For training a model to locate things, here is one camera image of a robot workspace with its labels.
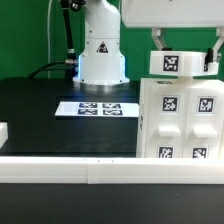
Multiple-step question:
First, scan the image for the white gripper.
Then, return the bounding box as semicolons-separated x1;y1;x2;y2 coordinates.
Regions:
121;0;224;72

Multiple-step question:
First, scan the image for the white cabinet top block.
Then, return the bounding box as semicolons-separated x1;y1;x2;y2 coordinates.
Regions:
149;51;219;77

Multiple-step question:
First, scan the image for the white cabinet door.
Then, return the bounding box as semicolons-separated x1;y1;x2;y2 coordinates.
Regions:
145;87;187;158
183;87;224;159

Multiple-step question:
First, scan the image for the white cabinet body box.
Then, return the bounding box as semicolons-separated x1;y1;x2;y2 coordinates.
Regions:
136;78;224;159

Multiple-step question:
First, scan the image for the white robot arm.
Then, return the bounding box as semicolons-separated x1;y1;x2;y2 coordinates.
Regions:
60;0;224;88

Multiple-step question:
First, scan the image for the white U-shaped obstacle fence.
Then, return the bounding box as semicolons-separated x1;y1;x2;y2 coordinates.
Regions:
0;121;224;185

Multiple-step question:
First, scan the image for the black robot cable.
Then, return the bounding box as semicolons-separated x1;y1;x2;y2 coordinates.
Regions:
27;0;80;80

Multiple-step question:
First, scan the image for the white marker base plate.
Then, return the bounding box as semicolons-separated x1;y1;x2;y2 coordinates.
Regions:
55;101;139;118

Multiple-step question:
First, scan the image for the white thin cable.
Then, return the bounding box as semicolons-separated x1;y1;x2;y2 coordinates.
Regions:
47;0;54;80

